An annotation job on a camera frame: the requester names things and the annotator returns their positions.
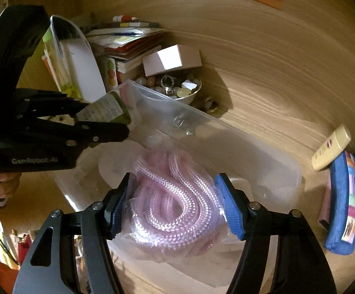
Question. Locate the stack of books and papers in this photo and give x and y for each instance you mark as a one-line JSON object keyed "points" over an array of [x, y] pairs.
{"points": [[125, 46]]}

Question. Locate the pink notebook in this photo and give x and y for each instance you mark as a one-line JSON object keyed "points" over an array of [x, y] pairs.
{"points": [[325, 202]]}

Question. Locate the clear plastic storage bin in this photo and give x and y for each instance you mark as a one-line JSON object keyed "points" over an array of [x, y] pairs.
{"points": [[257, 165]]}

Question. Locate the cream lotion tube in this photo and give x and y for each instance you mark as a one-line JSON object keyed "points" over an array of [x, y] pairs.
{"points": [[332, 148]]}

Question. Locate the small metal trinkets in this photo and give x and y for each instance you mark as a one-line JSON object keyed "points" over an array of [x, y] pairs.
{"points": [[211, 105]]}

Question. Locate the person's left hand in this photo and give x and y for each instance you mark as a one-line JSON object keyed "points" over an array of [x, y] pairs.
{"points": [[9, 185]]}

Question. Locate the small white box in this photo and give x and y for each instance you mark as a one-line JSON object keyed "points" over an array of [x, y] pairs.
{"points": [[172, 59]]}

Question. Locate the fruit print box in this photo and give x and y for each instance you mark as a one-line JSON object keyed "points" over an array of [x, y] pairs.
{"points": [[112, 73]]}

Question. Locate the wooden desktop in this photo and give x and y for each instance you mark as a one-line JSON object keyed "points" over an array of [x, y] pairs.
{"points": [[272, 104]]}

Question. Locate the white bowl of beads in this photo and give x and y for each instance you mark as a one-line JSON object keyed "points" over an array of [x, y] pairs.
{"points": [[183, 93]]}

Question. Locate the yellow green papers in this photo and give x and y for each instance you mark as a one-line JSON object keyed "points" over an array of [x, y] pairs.
{"points": [[53, 67]]}

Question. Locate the yellow spray bottle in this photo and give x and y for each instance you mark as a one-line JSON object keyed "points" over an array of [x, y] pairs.
{"points": [[104, 110]]}

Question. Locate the red white marker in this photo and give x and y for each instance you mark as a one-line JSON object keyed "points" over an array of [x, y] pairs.
{"points": [[125, 19]]}

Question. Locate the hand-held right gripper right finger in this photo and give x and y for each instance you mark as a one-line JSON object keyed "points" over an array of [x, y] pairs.
{"points": [[230, 211]]}

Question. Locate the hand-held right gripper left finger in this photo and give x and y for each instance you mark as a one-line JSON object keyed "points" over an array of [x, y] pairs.
{"points": [[119, 208]]}

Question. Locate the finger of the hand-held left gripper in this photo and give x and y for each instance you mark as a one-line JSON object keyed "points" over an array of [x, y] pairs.
{"points": [[104, 132], [48, 104]]}

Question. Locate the white paper sheet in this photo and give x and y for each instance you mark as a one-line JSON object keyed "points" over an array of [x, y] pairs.
{"points": [[82, 64]]}

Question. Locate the blue pencil case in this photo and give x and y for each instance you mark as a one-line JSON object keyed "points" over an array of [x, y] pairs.
{"points": [[339, 208]]}

